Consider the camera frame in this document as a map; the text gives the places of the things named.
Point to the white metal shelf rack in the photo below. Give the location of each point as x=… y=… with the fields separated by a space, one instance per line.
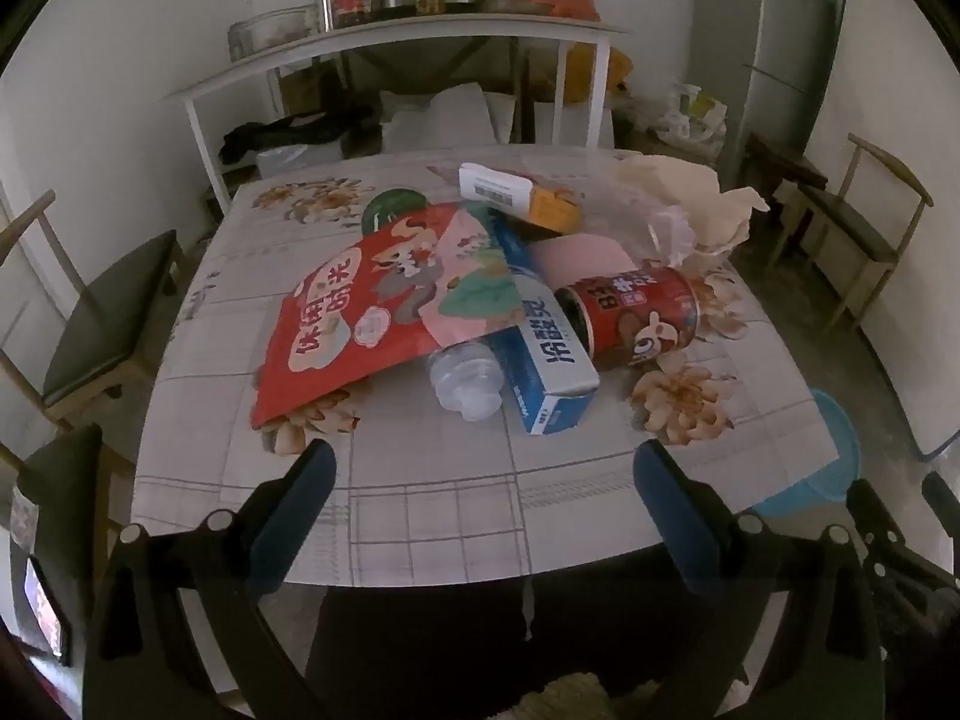
x=390 y=34

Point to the small metal canister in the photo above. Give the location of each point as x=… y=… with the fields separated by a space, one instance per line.
x=323 y=7

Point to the grey refrigerator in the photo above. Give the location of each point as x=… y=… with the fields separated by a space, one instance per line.
x=780 y=37

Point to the pink sponge block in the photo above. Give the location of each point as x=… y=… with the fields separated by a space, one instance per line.
x=585 y=259

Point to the person's cream fleece jacket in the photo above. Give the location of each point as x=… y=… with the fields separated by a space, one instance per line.
x=570 y=701

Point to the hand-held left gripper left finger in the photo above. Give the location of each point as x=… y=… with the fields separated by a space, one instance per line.
x=300 y=510

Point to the red lidded jar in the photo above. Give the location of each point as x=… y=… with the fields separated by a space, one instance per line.
x=351 y=4

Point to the framed picture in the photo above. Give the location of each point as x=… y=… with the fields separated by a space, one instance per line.
x=46 y=607

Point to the white pillows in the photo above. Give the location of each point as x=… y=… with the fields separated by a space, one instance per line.
x=442 y=116

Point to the red drink can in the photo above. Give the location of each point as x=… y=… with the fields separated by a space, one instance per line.
x=637 y=307

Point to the green label plastic bottle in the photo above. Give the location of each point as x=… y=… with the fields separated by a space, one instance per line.
x=459 y=382

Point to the white flat box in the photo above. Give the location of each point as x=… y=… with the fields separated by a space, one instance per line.
x=300 y=159

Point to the black chair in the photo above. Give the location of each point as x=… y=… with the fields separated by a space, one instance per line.
x=450 y=637

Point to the beige plastic bag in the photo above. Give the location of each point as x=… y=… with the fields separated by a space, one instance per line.
x=712 y=195

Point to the white blue-edged mattress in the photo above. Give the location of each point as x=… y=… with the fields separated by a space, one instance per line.
x=892 y=165

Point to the yellow plastic bag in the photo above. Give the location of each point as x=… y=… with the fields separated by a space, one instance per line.
x=581 y=71

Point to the white orange cardboard box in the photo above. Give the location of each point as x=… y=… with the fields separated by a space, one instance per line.
x=495 y=184

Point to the black cloth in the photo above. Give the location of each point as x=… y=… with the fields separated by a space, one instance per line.
x=292 y=131

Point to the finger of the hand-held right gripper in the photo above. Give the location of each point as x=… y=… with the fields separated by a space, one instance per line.
x=881 y=529
x=943 y=499

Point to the blue plastic basin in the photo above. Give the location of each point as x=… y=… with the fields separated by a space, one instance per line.
x=825 y=450

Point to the red snack bag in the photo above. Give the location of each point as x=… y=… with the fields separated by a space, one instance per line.
x=337 y=330

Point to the blue toothpaste box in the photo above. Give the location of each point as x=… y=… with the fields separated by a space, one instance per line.
x=555 y=364

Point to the clear plastic bag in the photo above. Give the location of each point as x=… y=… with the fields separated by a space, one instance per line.
x=637 y=217

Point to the dark wooden stool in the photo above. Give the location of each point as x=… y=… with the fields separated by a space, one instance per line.
x=780 y=161

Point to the wooden chair dark seat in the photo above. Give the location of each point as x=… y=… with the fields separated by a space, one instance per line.
x=112 y=315
x=855 y=225

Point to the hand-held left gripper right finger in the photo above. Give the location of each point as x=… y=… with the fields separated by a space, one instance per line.
x=667 y=517

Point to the white plastic bags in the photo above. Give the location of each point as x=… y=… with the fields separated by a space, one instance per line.
x=690 y=116

